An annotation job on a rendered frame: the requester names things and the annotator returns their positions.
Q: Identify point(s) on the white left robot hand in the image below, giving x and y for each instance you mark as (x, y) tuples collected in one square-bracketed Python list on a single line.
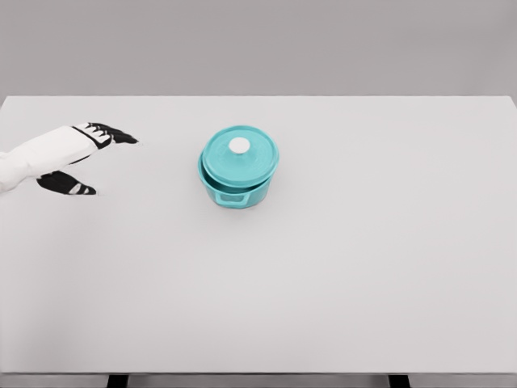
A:
[(60, 149)]

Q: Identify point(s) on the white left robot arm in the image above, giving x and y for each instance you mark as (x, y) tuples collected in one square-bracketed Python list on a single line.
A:
[(10, 169)]

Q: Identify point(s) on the teal pot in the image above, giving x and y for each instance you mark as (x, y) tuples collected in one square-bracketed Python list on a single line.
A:
[(236, 190)]

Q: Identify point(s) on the teal lid with white knob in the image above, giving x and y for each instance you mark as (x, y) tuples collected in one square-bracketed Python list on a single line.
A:
[(240, 155)]

